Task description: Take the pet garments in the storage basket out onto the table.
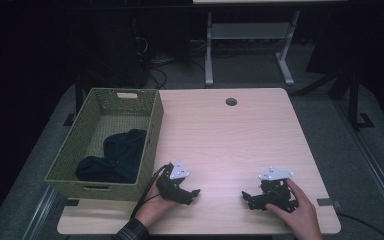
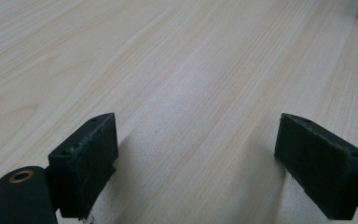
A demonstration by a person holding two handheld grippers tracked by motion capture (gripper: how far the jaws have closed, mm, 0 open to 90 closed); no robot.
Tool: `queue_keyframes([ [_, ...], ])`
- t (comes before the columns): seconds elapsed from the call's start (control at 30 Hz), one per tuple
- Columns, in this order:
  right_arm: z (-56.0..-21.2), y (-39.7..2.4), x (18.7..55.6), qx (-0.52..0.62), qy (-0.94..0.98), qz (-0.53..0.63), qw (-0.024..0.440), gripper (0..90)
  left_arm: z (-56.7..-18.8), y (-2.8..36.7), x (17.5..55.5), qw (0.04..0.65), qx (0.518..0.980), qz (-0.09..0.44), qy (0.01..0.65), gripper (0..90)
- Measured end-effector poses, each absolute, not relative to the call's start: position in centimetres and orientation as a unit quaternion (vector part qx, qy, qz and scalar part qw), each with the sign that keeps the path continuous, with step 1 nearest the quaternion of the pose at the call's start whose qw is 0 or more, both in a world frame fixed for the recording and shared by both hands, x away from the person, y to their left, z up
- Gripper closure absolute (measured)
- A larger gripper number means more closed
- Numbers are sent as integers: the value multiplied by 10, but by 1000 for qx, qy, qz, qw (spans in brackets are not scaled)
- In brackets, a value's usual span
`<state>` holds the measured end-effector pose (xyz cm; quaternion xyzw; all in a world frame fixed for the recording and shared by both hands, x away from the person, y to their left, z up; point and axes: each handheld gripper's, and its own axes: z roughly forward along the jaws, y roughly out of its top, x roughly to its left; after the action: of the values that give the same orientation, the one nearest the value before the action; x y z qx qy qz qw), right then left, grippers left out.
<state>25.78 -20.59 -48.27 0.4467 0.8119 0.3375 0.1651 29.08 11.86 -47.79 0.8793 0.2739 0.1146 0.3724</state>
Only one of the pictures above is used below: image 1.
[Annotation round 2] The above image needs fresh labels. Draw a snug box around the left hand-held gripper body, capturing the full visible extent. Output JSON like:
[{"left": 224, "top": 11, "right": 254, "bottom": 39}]
[{"left": 155, "top": 159, "right": 194, "bottom": 205}]

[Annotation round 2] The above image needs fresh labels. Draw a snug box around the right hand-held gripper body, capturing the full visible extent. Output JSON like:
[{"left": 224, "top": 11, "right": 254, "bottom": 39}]
[{"left": 257, "top": 166, "right": 300, "bottom": 214}]

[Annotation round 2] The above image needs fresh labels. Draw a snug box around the dark blue cloth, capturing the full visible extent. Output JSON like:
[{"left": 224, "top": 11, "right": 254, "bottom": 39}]
[{"left": 75, "top": 128, "right": 148, "bottom": 184}]

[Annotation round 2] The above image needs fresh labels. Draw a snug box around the green woven basket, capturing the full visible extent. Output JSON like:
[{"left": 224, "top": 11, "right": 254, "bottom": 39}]
[{"left": 44, "top": 87, "right": 165, "bottom": 203}]

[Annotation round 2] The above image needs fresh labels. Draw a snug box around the person's left hand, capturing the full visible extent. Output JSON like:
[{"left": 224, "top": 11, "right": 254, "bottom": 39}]
[{"left": 134, "top": 181, "right": 182, "bottom": 229}]

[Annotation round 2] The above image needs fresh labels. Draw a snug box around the person's right hand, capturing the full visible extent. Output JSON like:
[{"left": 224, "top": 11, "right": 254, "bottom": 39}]
[{"left": 265, "top": 178, "right": 325, "bottom": 240}]

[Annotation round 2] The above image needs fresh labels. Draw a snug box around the grey tape piece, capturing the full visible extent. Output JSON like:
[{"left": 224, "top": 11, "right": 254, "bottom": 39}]
[{"left": 316, "top": 197, "right": 343, "bottom": 208}]

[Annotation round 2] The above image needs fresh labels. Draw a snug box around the black tape piece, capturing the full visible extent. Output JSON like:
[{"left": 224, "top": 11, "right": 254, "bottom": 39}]
[{"left": 59, "top": 198, "right": 80, "bottom": 208}]

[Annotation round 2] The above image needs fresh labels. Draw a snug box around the black metal stand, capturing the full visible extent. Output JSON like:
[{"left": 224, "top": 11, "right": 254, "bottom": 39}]
[
  {"left": 326, "top": 66, "right": 376, "bottom": 132},
  {"left": 62, "top": 71, "right": 85, "bottom": 127}
]

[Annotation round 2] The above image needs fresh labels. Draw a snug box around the white metal stand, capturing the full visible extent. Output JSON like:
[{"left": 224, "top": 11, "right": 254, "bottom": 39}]
[{"left": 204, "top": 9, "right": 301, "bottom": 88}]

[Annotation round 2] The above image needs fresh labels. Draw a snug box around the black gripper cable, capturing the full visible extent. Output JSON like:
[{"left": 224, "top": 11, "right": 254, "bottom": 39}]
[{"left": 129, "top": 163, "right": 174, "bottom": 220}]

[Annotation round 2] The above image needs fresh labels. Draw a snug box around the black floor cable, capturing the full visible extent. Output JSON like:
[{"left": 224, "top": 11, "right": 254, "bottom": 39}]
[{"left": 337, "top": 212, "right": 384, "bottom": 240}]

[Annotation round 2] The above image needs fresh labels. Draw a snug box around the metal floor rail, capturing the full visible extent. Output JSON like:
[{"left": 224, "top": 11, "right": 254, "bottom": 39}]
[
  {"left": 21, "top": 185, "right": 59, "bottom": 240},
  {"left": 334, "top": 99, "right": 384, "bottom": 223}
]

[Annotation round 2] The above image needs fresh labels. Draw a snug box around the bundle of floor cables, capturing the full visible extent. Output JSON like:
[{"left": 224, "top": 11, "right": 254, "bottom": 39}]
[{"left": 133, "top": 34, "right": 208, "bottom": 90}]

